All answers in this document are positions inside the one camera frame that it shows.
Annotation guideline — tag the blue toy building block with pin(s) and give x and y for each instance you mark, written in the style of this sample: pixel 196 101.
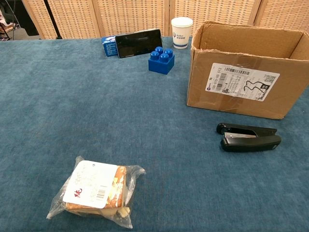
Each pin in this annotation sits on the blue toy building block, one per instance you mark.
pixel 161 64

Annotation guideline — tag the black chair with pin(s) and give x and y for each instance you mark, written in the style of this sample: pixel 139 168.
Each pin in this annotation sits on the black chair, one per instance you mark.
pixel 9 14

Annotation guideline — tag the plastic-wrapped sandwich with label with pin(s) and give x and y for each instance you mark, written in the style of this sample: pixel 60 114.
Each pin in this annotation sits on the plastic-wrapped sandwich with label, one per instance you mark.
pixel 94 186

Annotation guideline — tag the black stapler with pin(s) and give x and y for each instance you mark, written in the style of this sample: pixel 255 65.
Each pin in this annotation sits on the black stapler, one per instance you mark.
pixel 251 142

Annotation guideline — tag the small blue carton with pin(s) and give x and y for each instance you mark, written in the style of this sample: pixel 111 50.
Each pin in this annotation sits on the small blue carton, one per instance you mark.
pixel 109 47

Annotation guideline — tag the white paper cup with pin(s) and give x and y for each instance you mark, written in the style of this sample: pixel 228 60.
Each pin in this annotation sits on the white paper cup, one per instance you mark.
pixel 181 33

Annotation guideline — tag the black stand pole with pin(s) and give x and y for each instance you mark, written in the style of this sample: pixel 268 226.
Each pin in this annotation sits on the black stand pole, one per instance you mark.
pixel 51 19

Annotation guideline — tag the brown cardboard box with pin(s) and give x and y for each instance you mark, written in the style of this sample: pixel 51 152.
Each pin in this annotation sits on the brown cardboard box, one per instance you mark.
pixel 241 106

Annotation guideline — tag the blue tablecloth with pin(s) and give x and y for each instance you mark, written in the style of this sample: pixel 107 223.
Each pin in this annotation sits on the blue tablecloth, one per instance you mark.
pixel 96 116

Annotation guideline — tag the black smartphone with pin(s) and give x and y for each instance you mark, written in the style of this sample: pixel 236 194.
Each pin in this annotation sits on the black smartphone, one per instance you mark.
pixel 138 43

